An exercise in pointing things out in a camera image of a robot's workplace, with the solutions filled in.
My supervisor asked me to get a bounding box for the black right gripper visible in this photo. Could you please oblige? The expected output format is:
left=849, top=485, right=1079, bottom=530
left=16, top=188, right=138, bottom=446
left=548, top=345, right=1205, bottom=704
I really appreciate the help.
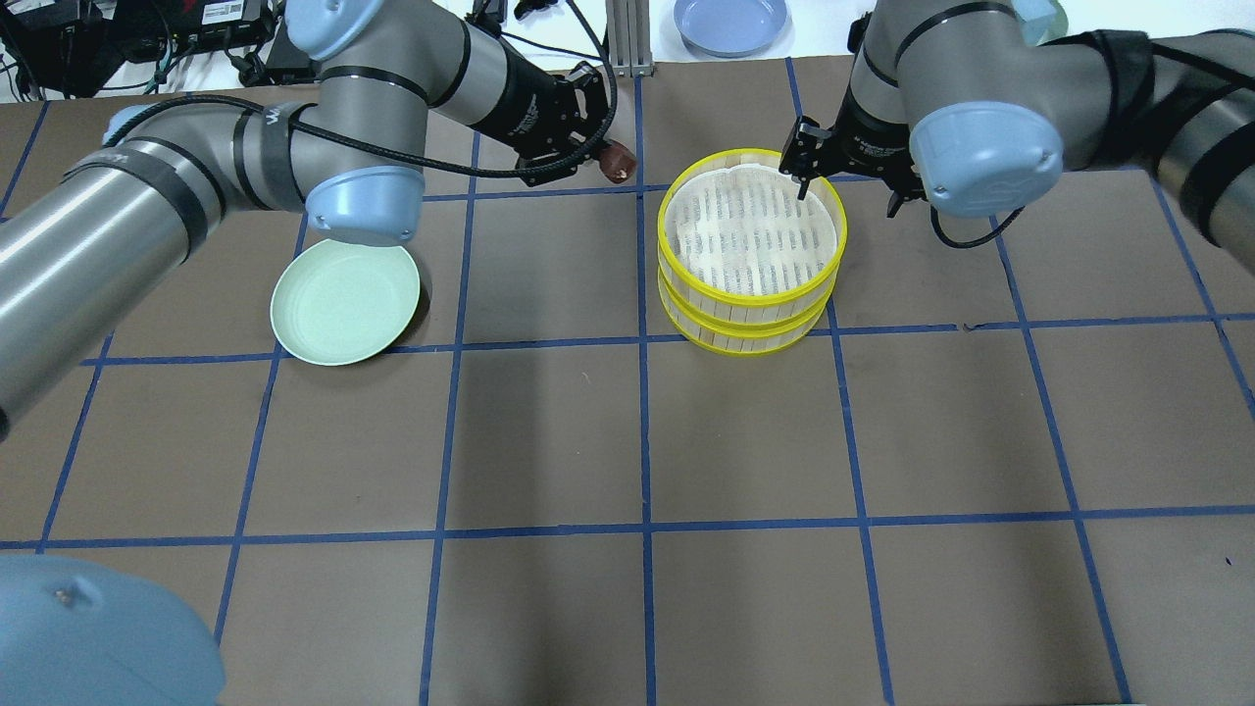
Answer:
left=779, top=93, right=925, bottom=219

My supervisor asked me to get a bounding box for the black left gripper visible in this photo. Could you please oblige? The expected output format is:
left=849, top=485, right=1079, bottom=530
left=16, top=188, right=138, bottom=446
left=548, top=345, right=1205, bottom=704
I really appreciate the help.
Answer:
left=505, top=60, right=619, bottom=187

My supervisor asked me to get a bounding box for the brown bun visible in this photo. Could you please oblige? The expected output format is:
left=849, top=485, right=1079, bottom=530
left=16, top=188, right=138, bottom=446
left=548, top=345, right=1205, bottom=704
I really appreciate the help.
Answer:
left=596, top=139, right=639, bottom=186

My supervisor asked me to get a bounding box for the yellow bamboo steamer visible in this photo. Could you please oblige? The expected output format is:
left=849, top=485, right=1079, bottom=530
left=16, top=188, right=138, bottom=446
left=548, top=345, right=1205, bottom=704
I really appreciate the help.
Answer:
left=656, top=267, right=835, bottom=357
left=656, top=148, right=850, bottom=319

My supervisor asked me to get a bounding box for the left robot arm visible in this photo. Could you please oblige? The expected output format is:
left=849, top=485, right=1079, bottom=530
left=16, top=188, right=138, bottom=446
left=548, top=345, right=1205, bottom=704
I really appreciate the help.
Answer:
left=1, top=1, right=636, bottom=705

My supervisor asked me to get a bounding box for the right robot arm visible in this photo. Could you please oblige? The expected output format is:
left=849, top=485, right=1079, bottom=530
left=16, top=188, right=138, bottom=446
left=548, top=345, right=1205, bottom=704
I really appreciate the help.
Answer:
left=779, top=1, right=1254, bottom=270

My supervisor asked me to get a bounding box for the blue plate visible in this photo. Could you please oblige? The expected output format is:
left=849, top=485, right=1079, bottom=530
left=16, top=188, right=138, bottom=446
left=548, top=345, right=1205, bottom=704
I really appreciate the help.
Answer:
left=671, top=1, right=789, bottom=58

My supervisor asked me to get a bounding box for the light green plate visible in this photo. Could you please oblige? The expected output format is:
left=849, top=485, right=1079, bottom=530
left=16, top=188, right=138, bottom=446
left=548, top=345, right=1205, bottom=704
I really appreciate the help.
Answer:
left=269, top=238, right=422, bottom=367

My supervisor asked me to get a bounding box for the aluminium frame post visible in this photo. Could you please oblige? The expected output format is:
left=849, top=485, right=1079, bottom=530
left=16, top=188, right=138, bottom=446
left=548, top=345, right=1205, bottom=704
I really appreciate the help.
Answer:
left=604, top=0, right=655, bottom=76

